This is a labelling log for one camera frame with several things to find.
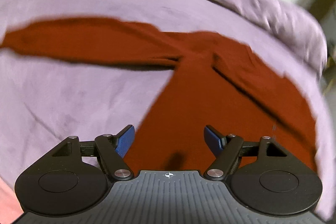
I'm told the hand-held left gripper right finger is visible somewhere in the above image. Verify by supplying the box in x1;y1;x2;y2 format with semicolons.
204;125;288;181

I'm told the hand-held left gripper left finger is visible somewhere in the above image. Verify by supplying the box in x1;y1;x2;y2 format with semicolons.
51;124;136;180

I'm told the red sweater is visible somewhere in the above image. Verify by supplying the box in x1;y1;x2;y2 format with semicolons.
0;17;319;174

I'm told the pink cloth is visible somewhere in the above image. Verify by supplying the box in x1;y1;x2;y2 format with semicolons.
0;176;25;224

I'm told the purple bed sheet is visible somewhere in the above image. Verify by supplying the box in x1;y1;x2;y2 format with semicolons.
0;0;336;222

